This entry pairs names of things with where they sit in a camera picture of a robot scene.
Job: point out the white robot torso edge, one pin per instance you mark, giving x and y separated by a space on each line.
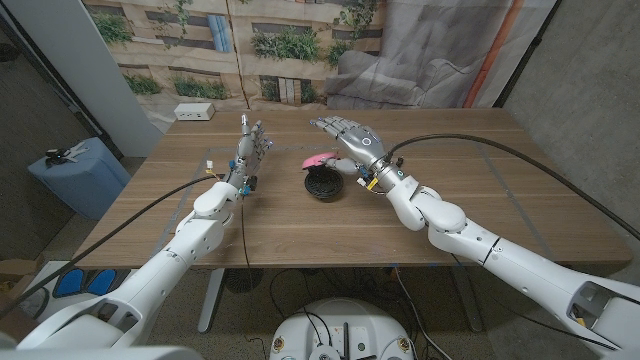
100 353

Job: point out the black backdrop stand pole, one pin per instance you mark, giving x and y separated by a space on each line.
525 55

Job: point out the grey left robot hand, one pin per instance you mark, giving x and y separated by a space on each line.
244 162

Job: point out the building print backdrop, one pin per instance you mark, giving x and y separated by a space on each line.
200 50

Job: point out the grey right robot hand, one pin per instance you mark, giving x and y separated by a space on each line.
365 145

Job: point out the small black gadget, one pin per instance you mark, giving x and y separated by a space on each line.
56 156

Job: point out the black round floor stand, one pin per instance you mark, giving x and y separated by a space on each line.
243 280

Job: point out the white wall panel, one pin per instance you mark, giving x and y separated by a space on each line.
85 65

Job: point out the white table leg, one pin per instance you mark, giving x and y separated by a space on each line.
210 305
469 305

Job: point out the white pedal board blue pads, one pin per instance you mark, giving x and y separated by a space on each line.
75 282

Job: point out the brown cardboard box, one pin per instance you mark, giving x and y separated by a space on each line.
15 272

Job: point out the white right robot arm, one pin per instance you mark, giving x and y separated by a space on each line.
525 272

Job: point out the blue plastic bin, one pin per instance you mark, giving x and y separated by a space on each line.
85 185

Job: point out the pink mini sandwich press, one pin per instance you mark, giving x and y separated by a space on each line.
324 184

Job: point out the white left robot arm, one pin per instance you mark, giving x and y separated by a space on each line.
165 270

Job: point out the white power strip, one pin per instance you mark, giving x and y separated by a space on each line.
194 111

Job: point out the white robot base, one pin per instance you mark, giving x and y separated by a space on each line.
345 320

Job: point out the grey keys bundle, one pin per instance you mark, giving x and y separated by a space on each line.
76 151

